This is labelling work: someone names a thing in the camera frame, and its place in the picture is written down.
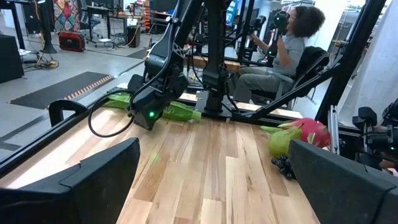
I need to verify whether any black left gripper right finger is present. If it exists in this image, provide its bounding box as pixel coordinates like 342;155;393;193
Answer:
289;139;398;224

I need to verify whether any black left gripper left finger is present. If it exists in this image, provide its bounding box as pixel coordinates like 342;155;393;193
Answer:
0;138;141;224

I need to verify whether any green leafy lettuce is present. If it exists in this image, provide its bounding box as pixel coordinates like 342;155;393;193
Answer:
104;92;202;123

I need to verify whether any black grape bunch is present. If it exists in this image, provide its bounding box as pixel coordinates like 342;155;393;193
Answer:
271;154;297;180

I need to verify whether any pink dragon fruit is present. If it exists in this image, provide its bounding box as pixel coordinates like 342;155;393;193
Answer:
261;117;331;149

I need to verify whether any green pear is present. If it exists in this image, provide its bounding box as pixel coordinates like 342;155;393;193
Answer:
267;126;303;159

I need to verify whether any black hazard-striped floor mat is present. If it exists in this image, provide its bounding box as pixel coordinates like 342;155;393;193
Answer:
6;71;115;110

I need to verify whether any red case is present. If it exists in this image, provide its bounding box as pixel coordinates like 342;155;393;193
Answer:
58;30;86;53

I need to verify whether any colourful patterned hanging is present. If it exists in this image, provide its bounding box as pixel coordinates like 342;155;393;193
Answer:
52;0;81;33

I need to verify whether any black stand pole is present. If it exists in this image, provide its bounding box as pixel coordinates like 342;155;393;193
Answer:
39;0;58;54

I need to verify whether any black cabinet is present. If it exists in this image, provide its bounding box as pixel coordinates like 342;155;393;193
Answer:
0;34;25;84

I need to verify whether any white curtain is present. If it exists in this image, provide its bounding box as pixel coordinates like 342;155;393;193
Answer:
337;0;398;125

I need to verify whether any black office chair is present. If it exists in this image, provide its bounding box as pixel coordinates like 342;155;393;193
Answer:
251;45;330;106

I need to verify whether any black standing desk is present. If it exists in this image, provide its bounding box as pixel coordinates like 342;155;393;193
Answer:
0;0;25;50

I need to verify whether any person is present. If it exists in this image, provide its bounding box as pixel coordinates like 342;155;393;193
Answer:
233;5;326;103

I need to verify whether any black frame bracket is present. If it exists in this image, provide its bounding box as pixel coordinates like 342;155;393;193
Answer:
49;99;88;128

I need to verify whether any coiled yellow cable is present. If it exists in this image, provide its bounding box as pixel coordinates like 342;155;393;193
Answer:
34;58;60;70

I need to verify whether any black aluminium table frame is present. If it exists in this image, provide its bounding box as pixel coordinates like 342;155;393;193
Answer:
0;0;388;178

